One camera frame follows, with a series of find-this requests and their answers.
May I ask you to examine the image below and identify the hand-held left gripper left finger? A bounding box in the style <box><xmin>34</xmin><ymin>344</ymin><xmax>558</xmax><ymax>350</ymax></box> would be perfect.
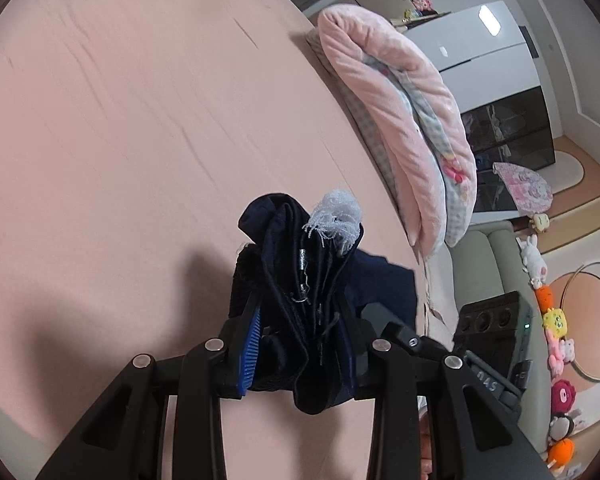
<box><xmin>35</xmin><ymin>302</ymin><xmax>262</xmax><ymax>480</ymax></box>

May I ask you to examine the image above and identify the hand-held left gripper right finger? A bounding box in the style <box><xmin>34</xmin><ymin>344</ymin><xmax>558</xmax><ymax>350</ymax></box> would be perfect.
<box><xmin>337</xmin><ymin>301</ymin><xmax>556</xmax><ymax>480</ymax></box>

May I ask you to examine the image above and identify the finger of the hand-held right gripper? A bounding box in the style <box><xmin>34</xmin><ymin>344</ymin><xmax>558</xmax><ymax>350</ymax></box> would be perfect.
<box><xmin>361</xmin><ymin>302</ymin><xmax>454</xmax><ymax>362</ymax></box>

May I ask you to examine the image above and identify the white and navy garment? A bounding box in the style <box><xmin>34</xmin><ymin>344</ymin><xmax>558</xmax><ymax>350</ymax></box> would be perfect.
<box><xmin>232</xmin><ymin>189</ymin><xmax>419</xmax><ymax>416</ymax></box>

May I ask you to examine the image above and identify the yellow sponge plush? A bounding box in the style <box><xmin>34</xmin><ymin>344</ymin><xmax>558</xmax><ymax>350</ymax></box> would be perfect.
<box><xmin>541</xmin><ymin>307</ymin><xmax>567</xmax><ymax>343</ymax></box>

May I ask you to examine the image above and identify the pale pink pillow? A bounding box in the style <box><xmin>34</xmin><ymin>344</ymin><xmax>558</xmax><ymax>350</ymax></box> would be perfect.
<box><xmin>422</xmin><ymin>245</ymin><xmax>457</xmax><ymax>347</ymax></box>

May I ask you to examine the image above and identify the orange carrot plush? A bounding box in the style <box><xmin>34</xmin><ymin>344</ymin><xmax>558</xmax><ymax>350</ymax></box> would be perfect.
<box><xmin>532</xmin><ymin>284</ymin><xmax>557</xmax><ymax>311</ymax></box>

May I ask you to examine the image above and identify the pink and white cat plush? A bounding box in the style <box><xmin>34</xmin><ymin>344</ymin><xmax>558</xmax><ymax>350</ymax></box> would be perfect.
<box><xmin>545</xmin><ymin>337</ymin><xmax>577</xmax><ymax>379</ymax></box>

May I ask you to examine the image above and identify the grey-green padded headboard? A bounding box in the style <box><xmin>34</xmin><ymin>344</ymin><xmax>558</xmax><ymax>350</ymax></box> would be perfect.
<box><xmin>450</xmin><ymin>222</ymin><xmax>554</xmax><ymax>461</ymax></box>

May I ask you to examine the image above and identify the red round plush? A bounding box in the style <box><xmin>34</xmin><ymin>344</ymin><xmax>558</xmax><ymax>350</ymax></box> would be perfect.
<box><xmin>550</xmin><ymin>379</ymin><xmax>577</xmax><ymax>416</ymax></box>

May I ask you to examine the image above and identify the white bunny plush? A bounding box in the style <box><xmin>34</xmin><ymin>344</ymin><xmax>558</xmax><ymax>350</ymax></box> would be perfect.
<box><xmin>517</xmin><ymin>234</ymin><xmax>549</xmax><ymax>289</ymax></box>

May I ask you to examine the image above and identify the black and white plush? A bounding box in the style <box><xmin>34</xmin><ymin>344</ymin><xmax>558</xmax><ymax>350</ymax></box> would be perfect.
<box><xmin>547</xmin><ymin>414</ymin><xmax>576</xmax><ymax>445</ymax></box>

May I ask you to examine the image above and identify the small cream plush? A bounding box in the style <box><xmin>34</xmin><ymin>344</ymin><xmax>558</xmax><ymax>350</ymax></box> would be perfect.
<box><xmin>527</xmin><ymin>212</ymin><xmax>554</xmax><ymax>234</ymax></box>

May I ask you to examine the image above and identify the orange round plush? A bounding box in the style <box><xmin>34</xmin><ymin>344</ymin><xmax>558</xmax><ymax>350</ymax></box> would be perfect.
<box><xmin>547</xmin><ymin>438</ymin><xmax>576</xmax><ymax>469</ymax></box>

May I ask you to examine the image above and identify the pink printed cushion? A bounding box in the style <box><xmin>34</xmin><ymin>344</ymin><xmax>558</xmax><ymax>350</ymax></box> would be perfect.
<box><xmin>492</xmin><ymin>161</ymin><xmax>554</xmax><ymax>216</ymax></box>

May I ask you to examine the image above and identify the dark glass cabinet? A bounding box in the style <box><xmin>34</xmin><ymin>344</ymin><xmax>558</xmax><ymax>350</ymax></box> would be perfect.
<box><xmin>460</xmin><ymin>85</ymin><xmax>556</xmax><ymax>222</ymax></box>

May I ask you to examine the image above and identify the folded pink quilt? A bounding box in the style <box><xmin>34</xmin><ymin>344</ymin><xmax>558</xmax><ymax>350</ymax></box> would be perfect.
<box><xmin>307</xmin><ymin>4</ymin><xmax>478</xmax><ymax>263</ymax></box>

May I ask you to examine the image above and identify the pink bed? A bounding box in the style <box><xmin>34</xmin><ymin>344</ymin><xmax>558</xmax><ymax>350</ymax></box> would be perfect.
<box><xmin>0</xmin><ymin>0</ymin><xmax>429</xmax><ymax>480</ymax></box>

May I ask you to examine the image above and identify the white wardrobe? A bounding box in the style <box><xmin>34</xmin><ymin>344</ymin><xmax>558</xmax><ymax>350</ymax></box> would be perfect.
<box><xmin>405</xmin><ymin>0</ymin><xmax>543</xmax><ymax>114</ymax></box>

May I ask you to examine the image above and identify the gold wall ring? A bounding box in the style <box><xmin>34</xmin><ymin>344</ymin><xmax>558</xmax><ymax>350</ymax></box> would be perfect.
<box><xmin>542</xmin><ymin>262</ymin><xmax>600</xmax><ymax>379</ymax></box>

